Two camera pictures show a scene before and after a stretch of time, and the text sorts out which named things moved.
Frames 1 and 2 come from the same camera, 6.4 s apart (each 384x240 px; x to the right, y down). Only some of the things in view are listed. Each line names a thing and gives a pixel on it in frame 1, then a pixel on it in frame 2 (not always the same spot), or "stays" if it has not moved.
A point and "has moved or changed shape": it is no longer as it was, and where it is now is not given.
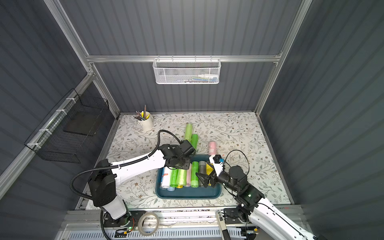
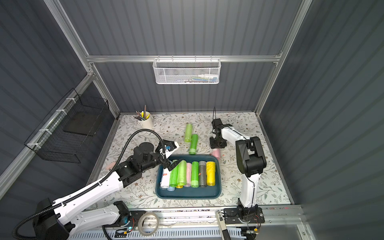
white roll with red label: x=166 y=178 stays
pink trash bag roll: x=212 y=148 has moved or changed shape
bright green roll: x=174 y=178 stays
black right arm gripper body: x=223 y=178 → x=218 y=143
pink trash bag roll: x=189 y=176 stays
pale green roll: x=194 y=178 stays
